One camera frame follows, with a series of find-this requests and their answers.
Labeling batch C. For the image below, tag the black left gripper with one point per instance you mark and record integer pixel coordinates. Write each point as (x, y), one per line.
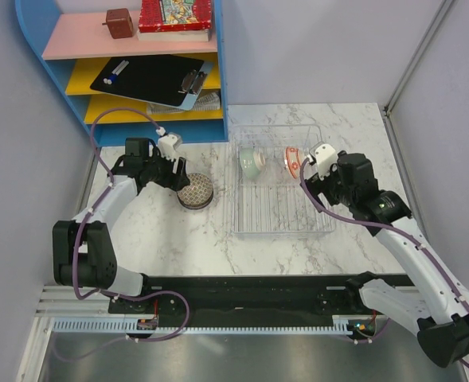
(175, 181)

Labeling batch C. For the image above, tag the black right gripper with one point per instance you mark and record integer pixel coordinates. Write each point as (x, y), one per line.
(316, 185)

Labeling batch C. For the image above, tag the black mosaic patterned bowl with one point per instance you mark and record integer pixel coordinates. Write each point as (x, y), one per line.
(198, 194)

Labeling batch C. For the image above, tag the orange white patterned bowl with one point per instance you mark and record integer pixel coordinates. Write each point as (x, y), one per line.
(293, 158)

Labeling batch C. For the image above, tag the pale green bowl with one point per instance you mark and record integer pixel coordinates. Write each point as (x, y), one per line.
(252, 163)

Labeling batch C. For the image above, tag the white wire dish rack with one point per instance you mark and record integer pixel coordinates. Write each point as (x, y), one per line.
(274, 203)

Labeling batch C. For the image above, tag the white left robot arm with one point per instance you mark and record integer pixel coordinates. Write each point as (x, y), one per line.
(83, 253)

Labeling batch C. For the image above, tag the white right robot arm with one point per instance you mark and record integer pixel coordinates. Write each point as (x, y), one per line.
(439, 317)

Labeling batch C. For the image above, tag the patterned paper booklet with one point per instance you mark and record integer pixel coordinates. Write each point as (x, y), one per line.
(209, 100)

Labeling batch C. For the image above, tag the black clipboard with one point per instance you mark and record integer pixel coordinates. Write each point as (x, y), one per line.
(166, 80)

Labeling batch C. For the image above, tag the blue shelf unit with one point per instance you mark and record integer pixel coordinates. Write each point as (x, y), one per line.
(74, 47)

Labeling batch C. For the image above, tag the white blue marker pen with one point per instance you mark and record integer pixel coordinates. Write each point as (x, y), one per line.
(115, 73)

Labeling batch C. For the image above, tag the white book under red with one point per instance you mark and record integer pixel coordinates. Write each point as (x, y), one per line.
(202, 35)

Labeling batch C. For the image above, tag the red patterned book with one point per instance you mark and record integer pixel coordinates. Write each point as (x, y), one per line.
(175, 15)

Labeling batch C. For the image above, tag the brown wooden cube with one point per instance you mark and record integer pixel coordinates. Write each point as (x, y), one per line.
(119, 23)

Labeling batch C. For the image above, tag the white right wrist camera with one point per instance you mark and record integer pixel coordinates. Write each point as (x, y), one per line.
(323, 156)

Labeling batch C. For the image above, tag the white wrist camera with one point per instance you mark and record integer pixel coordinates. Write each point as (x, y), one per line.
(323, 156)
(168, 145)

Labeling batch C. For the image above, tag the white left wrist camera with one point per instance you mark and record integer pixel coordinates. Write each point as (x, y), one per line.
(168, 145)

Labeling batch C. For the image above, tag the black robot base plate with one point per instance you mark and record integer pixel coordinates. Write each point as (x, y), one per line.
(316, 294)

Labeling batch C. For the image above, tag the light blue cable duct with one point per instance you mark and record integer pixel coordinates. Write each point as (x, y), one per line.
(134, 325)

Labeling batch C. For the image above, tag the aluminium corner frame post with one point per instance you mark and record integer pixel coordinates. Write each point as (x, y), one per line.
(430, 33)

